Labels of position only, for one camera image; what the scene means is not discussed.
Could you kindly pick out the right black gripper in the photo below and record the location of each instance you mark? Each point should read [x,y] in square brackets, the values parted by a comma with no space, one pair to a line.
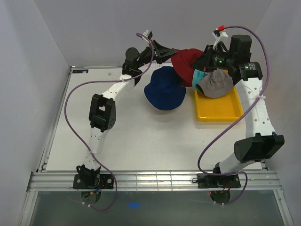
[203,62]

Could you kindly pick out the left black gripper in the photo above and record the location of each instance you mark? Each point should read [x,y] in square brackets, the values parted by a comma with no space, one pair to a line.
[161,52]

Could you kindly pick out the dark red bucket hat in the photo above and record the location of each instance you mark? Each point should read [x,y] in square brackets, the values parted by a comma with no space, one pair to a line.
[182,61]

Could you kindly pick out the blue bucket hat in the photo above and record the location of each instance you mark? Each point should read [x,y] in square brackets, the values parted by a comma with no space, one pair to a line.
[165,91]

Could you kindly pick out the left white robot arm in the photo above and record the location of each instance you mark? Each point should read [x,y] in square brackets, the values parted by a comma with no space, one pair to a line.
[102,114]

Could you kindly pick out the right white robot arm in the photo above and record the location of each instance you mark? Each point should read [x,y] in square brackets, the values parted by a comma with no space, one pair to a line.
[261,141]

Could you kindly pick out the teal hat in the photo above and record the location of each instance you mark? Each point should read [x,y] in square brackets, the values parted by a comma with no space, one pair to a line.
[197,77]

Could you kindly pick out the yellow plastic tray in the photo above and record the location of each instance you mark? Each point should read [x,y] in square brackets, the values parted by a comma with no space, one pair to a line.
[222,109]

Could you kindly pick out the blue label sticker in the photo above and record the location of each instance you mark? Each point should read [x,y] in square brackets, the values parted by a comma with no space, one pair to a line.
[80,71]

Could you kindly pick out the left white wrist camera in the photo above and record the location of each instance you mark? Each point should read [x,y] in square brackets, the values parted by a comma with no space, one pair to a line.
[147,36]

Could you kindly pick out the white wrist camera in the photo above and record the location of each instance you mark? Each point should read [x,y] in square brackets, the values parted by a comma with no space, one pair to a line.
[147,36]
[220,35]

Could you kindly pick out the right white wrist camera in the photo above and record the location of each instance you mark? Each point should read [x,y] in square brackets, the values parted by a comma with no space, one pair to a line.
[220,35]

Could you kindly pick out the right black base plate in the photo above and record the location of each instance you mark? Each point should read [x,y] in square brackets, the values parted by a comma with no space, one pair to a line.
[207,181]

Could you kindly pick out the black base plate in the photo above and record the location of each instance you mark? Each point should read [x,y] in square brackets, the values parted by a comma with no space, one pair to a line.
[101,181]
[207,181]

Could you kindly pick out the aluminium front rail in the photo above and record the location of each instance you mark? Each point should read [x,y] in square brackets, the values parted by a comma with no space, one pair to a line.
[149,181]

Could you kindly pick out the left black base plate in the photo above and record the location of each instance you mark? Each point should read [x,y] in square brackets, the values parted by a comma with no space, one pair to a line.
[101,181]

